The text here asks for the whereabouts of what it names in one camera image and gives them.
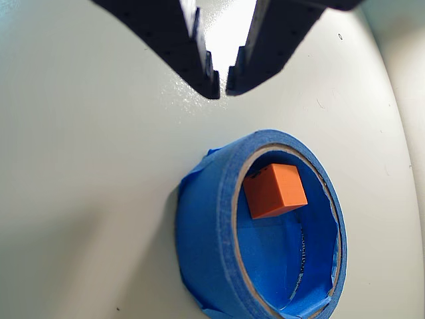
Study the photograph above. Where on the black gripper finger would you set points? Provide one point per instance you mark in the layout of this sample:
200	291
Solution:
162	33
275	36

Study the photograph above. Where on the orange cube block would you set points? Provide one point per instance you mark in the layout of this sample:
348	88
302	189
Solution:
275	192

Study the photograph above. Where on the blue masking tape roll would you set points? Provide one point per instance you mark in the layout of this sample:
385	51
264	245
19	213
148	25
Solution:
206	216

